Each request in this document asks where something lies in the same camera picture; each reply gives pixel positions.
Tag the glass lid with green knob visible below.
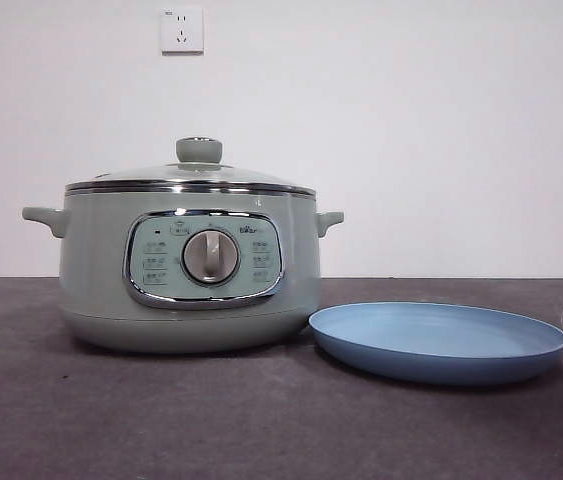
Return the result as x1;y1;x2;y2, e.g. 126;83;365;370
64;137;315;197

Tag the pale green electric steamer pot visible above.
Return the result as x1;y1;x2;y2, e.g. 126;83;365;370
21;192;345;355

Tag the light blue round plate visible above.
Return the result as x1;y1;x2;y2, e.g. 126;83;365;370
308;301;563;386

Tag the white wall power socket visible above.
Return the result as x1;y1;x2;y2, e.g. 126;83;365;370
161;8;205;56

